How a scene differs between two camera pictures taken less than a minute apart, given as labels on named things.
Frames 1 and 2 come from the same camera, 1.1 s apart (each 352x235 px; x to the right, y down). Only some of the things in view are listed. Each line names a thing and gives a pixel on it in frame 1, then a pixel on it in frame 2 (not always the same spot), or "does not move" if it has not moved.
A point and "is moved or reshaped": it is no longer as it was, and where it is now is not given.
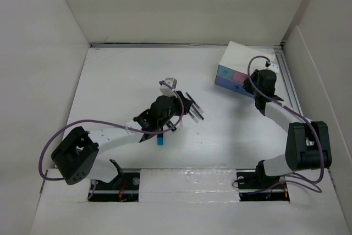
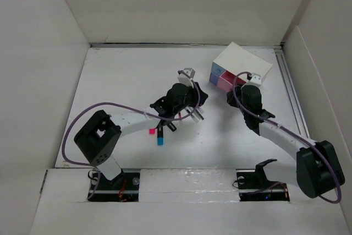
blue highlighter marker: (160, 139) does not move
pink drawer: (240, 77) is moved or reshaped
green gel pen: (195, 113) does not move
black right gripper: (247, 87) to (230, 99)
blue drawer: (231, 84) to (216, 72)
